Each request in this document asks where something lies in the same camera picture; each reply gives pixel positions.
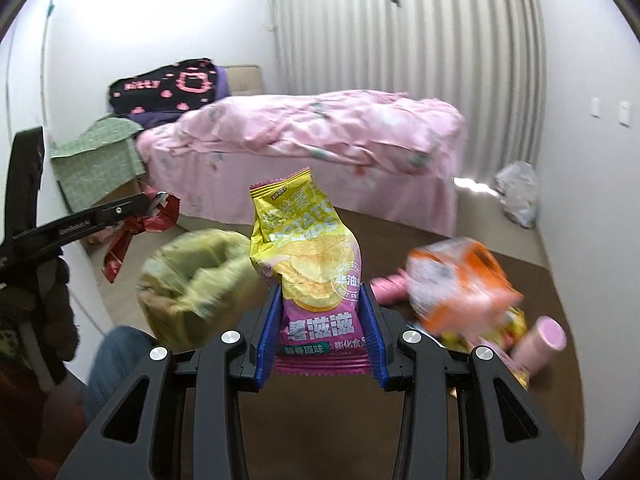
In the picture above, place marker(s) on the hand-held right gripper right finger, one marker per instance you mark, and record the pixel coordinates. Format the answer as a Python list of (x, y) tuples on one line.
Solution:
[(372, 345)]

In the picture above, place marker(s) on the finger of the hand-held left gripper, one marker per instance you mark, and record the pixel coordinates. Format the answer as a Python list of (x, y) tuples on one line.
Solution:
[(125, 207)]

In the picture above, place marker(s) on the white wall switch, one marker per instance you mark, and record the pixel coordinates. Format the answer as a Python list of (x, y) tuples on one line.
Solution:
[(625, 114), (595, 107)]

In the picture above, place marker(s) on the red wrapper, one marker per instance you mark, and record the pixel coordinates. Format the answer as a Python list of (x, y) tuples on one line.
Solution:
[(120, 245)]

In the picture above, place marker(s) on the pink caterpillar toy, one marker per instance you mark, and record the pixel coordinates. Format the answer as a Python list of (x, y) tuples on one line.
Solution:
[(387, 290)]

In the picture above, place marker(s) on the white pleated curtain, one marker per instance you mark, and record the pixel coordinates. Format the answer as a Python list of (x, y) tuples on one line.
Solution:
[(400, 50)]

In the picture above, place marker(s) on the black and pink printed blanket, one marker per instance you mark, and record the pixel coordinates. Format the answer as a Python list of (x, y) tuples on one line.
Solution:
[(150, 90)]

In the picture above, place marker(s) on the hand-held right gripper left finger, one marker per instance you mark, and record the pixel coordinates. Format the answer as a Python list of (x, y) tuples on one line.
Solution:
[(265, 340)]

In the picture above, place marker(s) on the green checked box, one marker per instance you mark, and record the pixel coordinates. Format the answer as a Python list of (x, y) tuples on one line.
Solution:
[(90, 160)]

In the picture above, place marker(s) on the light green snack bag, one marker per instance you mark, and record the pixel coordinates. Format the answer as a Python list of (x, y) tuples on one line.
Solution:
[(200, 270)]

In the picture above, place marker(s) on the pink floral duvet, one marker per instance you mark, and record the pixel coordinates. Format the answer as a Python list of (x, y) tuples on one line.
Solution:
[(325, 125)]

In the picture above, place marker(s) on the beige headboard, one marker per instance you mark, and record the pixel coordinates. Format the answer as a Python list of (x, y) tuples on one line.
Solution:
[(245, 80)]

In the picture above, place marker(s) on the orange snack packet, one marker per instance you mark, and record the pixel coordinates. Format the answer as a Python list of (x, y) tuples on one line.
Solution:
[(465, 280)]

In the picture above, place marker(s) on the yellow and purple chips bag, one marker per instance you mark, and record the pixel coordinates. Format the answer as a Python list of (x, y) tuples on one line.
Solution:
[(305, 240)]

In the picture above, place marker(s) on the bed with pink sheet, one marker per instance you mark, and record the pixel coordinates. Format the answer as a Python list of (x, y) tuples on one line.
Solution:
[(300, 195)]

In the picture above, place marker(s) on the yellow snack packet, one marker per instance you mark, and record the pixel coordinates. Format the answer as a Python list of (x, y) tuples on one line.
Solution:
[(510, 327)]

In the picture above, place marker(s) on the person's leg in jeans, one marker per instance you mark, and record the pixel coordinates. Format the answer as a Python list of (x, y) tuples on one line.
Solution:
[(110, 360)]

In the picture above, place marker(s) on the white plastic bag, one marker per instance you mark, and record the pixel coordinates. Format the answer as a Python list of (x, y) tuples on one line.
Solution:
[(520, 195)]

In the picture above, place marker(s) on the pink cup with lid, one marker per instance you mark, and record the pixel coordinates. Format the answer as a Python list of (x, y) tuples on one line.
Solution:
[(540, 342)]

